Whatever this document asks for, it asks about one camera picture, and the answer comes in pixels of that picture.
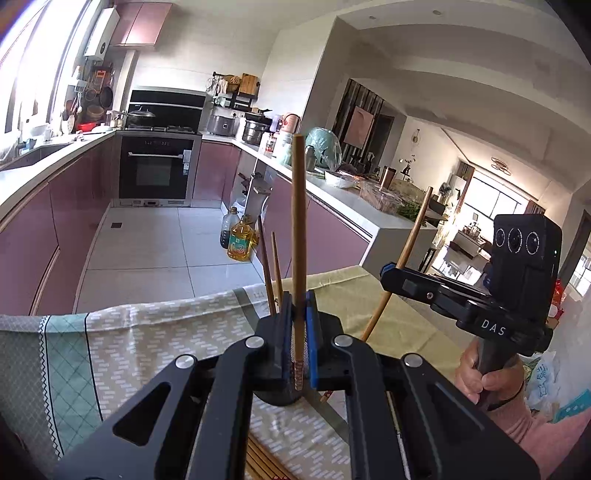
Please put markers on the round ceiling lamp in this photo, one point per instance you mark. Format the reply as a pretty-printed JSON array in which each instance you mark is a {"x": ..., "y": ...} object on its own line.
[{"x": 501, "y": 165}]

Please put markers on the pink window-side base cabinets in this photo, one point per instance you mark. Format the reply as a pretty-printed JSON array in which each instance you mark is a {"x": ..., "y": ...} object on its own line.
[{"x": 51, "y": 221}]

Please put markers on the gas stove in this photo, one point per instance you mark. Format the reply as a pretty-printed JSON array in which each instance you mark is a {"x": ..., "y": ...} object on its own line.
[{"x": 161, "y": 129}]

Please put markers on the bundle of wooden chopsticks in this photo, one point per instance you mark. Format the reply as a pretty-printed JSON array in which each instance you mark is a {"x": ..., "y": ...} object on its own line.
[{"x": 265, "y": 461}]

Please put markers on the green plastic bag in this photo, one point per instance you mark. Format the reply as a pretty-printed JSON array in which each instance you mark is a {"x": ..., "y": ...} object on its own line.
[{"x": 324, "y": 146}]

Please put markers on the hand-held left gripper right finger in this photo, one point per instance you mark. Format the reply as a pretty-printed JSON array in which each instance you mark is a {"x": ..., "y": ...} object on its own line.
[{"x": 314, "y": 344}]

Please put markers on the white bowl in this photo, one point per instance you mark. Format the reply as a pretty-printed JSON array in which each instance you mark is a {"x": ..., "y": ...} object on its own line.
[{"x": 340, "y": 181}]

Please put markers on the pink wall cabinet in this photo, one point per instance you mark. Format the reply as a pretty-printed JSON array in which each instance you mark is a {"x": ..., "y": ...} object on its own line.
[{"x": 141, "y": 23}]

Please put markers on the black wok with lid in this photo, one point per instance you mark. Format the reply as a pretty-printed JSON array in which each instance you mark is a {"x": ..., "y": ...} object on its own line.
[{"x": 141, "y": 117}]

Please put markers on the steel pot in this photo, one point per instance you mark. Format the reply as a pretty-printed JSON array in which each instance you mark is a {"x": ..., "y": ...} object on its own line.
[{"x": 255, "y": 133}]

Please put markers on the silver rice cooker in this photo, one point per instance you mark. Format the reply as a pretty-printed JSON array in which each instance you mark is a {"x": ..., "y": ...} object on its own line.
[{"x": 222, "y": 124}]

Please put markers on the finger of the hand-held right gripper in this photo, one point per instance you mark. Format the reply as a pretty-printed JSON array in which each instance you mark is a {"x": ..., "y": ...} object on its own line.
[
  {"x": 388, "y": 266},
  {"x": 411, "y": 286}
]

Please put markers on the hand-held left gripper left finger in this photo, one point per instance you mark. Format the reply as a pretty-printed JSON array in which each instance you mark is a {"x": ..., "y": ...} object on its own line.
[{"x": 274, "y": 350}]

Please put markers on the wall utensil rack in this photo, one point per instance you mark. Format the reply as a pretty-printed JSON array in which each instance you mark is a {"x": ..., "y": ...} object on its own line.
[{"x": 94, "y": 92}]

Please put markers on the black range hood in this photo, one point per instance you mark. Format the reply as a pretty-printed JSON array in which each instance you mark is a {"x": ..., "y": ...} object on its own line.
[{"x": 166, "y": 104}]

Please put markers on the dark sauce bottle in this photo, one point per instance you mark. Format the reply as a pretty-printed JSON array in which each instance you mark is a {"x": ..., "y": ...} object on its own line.
[{"x": 227, "y": 230}]

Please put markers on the white water heater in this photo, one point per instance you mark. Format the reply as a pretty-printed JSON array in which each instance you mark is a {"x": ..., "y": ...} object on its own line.
[{"x": 101, "y": 32}]

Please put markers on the black built-in oven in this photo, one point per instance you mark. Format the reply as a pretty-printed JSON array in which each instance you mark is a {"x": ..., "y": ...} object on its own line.
[{"x": 157, "y": 170}]

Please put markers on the kitchen window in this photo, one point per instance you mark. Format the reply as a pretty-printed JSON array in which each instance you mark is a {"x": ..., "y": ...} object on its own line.
[{"x": 32, "y": 60}]

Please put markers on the black dish rack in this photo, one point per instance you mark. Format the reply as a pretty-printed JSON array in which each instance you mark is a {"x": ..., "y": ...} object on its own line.
[{"x": 235, "y": 99}]

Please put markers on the pink peninsula base cabinets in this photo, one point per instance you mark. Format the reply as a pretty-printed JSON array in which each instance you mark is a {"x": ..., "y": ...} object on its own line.
[{"x": 323, "y": 226}]

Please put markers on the pink kettle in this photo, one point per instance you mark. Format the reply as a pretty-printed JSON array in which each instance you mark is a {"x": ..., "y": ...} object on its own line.
[{"x": 292, "y": 123}]

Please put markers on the person's right hand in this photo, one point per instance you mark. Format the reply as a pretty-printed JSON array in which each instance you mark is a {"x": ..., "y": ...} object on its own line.
[{"x": 501, "y": 384}]

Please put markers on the wooden cutting board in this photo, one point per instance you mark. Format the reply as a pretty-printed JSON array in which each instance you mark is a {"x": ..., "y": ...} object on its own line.
[{"x": 249, "y": 83}]

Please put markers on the brown tumbler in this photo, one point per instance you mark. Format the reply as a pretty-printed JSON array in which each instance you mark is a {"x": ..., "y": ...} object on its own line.
[{"x": 387, "y": 177}]

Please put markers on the clear plastic container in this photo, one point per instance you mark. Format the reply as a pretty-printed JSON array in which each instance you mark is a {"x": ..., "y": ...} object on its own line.
[{"x": 379, "y": 197}]

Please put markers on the black mesh holder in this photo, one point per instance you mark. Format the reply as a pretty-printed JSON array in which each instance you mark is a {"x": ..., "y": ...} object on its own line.
[{"x": 277, "y": 396}]

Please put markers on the beige patterned tablecloth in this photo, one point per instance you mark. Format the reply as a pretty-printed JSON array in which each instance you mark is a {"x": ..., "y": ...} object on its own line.
[{"x": 147, "y": 332}]

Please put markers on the yellow cooking oil bottle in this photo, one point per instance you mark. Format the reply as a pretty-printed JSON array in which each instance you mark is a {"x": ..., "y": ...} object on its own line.
[{"x": 241, "y": 242}]

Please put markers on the person's right forearm pink sleeve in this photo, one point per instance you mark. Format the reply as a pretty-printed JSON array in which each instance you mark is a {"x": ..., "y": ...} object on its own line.
[{"x": 545, "y": 438}]

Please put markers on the white plastic bag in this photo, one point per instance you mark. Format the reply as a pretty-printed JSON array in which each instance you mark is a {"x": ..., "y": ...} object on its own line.
[{"x": 544, "y": 381}]

